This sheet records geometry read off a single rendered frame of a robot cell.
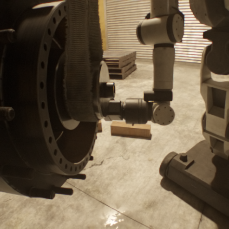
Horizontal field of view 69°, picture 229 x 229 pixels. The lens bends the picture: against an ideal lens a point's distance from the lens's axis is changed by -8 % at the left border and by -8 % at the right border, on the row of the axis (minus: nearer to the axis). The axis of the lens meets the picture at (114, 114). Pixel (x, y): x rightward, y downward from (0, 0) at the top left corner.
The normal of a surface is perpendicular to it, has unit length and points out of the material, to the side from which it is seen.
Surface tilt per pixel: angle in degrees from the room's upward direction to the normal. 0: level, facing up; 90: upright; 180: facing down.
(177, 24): 83
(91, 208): 0
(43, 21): 38
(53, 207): 0
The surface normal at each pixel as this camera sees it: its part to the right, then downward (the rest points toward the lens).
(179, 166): -0.59, -0.43
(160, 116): -0.14, 0.21
